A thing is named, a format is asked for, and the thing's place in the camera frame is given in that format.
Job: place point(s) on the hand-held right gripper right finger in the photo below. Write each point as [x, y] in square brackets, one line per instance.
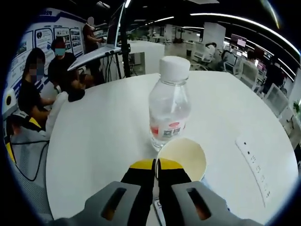
[178, 204]

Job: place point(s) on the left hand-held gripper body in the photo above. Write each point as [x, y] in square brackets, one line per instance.
[13, 107]

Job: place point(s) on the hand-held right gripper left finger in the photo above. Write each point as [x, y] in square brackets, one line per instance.
[131, 200]

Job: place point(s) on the patterned paper cup item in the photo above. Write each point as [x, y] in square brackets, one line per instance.
[185, 155]

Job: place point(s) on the clear water bottle item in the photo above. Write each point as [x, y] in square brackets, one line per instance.
[169, 106]

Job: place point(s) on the grey chair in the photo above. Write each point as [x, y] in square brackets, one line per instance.
[26, 153]

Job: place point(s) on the white inset power strip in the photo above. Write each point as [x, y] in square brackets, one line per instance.
[255, 169]

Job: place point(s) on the laptop on stand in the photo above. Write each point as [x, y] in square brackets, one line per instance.
[103, 53]

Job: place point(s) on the black tripod stand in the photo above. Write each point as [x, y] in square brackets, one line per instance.
[124, 54]

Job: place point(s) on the white office chair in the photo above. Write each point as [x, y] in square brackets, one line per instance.
[278, 99]

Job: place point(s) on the potted green plant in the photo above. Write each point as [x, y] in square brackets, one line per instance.
[297, 106]

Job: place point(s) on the wall poster board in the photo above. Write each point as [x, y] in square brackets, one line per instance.
[44, 35]

